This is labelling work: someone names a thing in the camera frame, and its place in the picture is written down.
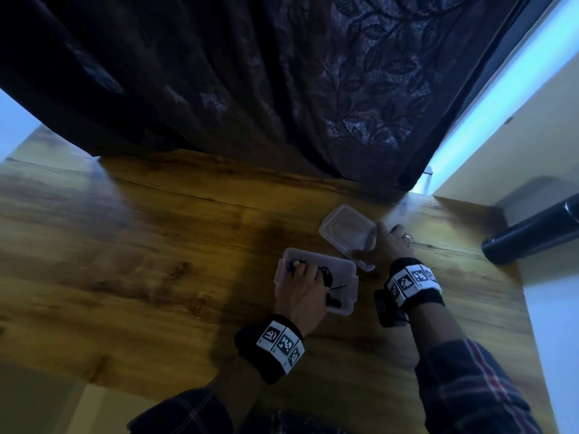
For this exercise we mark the person's left hand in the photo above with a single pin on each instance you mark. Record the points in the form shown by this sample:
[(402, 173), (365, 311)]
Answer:
[(303, 302)]

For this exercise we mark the person's right hand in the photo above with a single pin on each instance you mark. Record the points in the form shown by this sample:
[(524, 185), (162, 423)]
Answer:
[(391, 248)]

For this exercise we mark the clear plastic box lid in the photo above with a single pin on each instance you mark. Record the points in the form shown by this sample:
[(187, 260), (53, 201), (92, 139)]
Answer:
[(346, 228)]

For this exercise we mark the person's right forearm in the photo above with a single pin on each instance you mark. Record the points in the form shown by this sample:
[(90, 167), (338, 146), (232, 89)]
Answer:
[(436, 329)]

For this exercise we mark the person's left forearm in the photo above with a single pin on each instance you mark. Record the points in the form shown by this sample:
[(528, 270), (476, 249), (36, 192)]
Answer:
[(239, 388)]

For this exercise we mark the right wristband with marker tags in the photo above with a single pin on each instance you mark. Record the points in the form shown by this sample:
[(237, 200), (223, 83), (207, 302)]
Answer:
[(414, 284)]

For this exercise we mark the wristband with marker tags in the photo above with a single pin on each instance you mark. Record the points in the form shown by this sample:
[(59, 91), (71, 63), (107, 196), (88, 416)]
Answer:
[(271, 348), (414, 284)]

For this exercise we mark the left wristband with marker tags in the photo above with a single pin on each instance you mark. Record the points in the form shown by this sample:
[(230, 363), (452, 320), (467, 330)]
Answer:
[(271, 348)]

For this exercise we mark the dark cylindrical bottle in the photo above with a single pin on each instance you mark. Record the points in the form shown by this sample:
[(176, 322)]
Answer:
[(529, 232)]

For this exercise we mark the dark leaf-patterned curtain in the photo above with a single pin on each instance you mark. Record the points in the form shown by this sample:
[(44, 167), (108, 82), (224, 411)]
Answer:
[(271, 76)]

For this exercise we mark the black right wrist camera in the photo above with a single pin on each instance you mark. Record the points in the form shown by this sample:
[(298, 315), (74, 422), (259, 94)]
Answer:
[(386, 309)]

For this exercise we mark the white window frame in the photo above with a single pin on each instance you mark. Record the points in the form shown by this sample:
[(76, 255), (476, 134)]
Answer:
[(497, 85)]

